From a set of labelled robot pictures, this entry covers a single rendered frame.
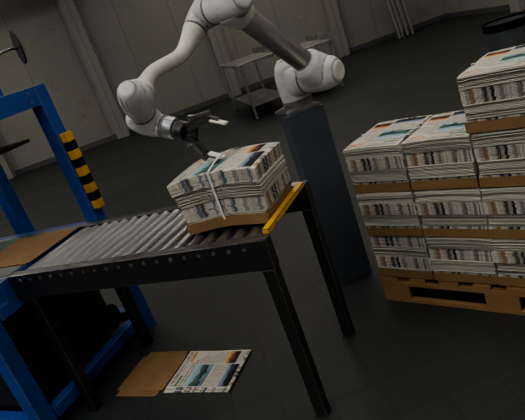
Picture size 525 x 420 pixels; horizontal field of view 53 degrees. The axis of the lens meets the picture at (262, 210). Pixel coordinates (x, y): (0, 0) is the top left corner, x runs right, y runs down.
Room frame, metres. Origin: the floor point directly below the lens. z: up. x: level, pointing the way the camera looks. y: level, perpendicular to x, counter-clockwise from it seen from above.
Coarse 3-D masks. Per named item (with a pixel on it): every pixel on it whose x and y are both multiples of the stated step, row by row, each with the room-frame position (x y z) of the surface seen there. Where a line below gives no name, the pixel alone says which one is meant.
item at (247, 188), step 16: (256, 144) 2.08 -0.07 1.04; (272, 144) 2.02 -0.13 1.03; (240, 160) 1.92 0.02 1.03; (256, 160) 1.86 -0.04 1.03; (272, 160) 1.94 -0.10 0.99; (224, 176) 1.85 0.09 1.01; (240, 176) 1.82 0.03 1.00; (256, 176) 1.79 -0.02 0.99; (272, 176) 1.90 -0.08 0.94; (288, 176) 2.04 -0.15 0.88; (224, 192) 1.86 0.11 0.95; (240, 192) 1.83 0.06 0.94; (256, 192) 1.80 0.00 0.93; (272, 192) 1.87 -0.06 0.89; (240, 208) 1.85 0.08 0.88; (256, 208) 1.82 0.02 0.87
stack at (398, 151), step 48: (384, 144) 2.17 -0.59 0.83; (432, 144) 2.01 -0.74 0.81; (480, 144) 1.88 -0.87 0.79; (384, 192) 2.21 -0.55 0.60; (432, 192) 2.04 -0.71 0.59; (480, 192) 1.90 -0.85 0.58; (384, 240) 2.26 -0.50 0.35; (432, 240) 2.07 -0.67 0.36; (480, 240) 1.92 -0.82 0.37; (384, 288) 2.31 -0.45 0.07; (432, 288) 2.12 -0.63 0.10; (480, 288) 1.96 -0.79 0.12
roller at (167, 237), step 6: (180, 222) 2.19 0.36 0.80; (186, 222) 2.20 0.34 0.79; (174, 228) 2.14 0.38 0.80; (180, 228) 2.15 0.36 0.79; (168, 234) 2.09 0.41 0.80; (174, 234) 2.10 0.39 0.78; (162, 240) 2.04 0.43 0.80; (168, 240) 2.06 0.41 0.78; (156, 246) 2.00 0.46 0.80; (162, 246) 2.01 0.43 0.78
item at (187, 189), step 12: (192, 168) 2.07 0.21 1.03; (204, 168) 1.98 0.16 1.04; (180, 180) 1.95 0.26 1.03; (192, 180) 1.91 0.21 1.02; (180, 192) 1.95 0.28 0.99; (192, 192) 1.93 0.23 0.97; (204, 192) 1.90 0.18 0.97; (180, 204) 1.97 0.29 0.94; (192, 204) 1.94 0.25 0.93; (204, 204) 1.92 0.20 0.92; (192, 216) 1.95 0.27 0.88; (204, 216) 1.93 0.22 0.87; (216, 216) 1.90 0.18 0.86
